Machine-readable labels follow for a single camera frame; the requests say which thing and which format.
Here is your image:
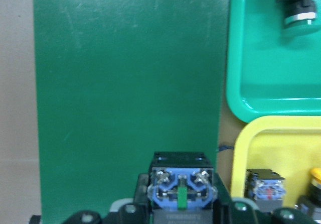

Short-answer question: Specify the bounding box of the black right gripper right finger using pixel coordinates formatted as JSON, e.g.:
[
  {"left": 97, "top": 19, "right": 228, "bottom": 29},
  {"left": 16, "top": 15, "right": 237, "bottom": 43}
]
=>
[{"left": 213, "top": 173, "right": 232, "bottom": 224}]

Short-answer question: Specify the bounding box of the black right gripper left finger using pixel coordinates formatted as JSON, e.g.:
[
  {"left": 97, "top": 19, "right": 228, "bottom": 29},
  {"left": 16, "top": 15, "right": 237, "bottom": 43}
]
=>
[{"left": 133, "top": 173, "right": 153, "bottom": 223}]

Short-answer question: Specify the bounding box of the yellow push button switch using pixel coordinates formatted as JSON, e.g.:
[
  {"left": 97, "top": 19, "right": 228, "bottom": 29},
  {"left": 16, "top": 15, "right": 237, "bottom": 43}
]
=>
[{"left": 244, "top": 169, "right": 286, "bottom": 212}]

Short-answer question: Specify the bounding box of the green push button switch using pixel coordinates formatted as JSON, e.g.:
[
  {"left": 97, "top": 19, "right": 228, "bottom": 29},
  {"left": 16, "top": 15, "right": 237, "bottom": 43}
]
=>
[{"left": 277, "top": 0, "right": 317, "bottom": 28}]

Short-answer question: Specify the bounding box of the yellow plastic tray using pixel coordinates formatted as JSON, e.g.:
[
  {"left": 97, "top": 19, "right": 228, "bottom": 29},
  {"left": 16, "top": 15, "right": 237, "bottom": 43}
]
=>
[{"left": 230, "top": 116, "right": 320, "bottom": 206}]

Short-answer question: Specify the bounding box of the green conveyor belt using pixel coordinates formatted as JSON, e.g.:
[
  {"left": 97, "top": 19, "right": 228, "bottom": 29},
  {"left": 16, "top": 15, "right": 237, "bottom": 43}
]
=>
[{"left": 34, "top": 0, "right": 229, "bottom": 223}]

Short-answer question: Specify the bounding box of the green plastic tray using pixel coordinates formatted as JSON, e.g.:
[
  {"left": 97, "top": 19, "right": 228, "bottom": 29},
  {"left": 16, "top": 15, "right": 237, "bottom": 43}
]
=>
[{"left": 226, "top": 0, "right": 320, "bottom": 122}]

